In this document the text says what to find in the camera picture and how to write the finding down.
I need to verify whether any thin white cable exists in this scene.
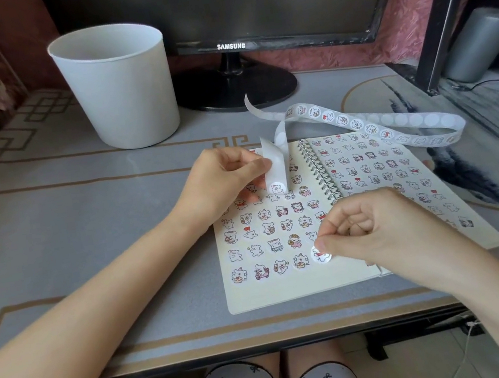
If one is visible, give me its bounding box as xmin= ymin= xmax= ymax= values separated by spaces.
xmin=442 ymin=317 xmax=493 ymax=378

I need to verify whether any grey patterned desk mat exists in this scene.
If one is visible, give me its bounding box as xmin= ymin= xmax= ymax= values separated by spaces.
xmin=0 ymin=20 xmax=499 ymax=378

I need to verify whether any white sticker strip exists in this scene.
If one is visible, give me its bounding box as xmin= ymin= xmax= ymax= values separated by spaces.
xmin=243 ymin=61 xmax=473 ymax=197

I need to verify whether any black cable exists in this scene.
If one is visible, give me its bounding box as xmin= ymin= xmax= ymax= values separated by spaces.
xmin=453 ymin=76 xmax=499 ymax=128

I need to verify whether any person's left forearm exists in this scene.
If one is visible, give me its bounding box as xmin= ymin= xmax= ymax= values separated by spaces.
xmin=0 ymin=209 xmax=237 ymax=378

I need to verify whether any person's leg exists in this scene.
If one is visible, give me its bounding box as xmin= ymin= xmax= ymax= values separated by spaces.
xmin=251 ymin=352 xmax=286 ymax=378
xmin=285 ymin=340 xmax=350 ymax=378

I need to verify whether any person's left hand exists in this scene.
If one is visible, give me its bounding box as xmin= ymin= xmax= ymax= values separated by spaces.
xmin=165 ymin=139 xmax=280 ymax=229

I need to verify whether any white plastic waste bin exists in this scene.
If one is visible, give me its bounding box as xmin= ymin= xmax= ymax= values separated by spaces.
xmin=44 ymin=15 xmax=185 ymax=160

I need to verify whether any grey cylindrical speaker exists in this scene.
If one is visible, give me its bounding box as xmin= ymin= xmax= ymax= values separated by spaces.
xmin=436 ymin=4 xmax=499 ymax=87

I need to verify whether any person's right leg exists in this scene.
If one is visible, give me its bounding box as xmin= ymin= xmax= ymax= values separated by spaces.
xmin=285 ymin=340 xmax=350 ymax=378

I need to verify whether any person's right forearm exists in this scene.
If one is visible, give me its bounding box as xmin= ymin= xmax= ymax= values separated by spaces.
xmin=378 ymin=223 xmax=499 ymax=378

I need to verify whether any black desk frame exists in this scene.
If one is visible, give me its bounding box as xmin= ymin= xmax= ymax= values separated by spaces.
xmin=92 ymin=301 xmax=484 ymax=378

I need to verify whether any cream spiral notebook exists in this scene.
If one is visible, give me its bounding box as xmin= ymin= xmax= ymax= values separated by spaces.
xmin=203 ymin=112 xmax=499 ymax=317

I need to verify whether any person's right hand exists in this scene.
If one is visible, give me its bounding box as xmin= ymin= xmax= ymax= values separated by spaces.
xmin=309 ymin=179 xmax=454 ymax=291

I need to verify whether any person's left leg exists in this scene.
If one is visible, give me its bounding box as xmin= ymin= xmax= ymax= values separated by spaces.
xmin=251 ymin=352 xmax=286 ymax=378

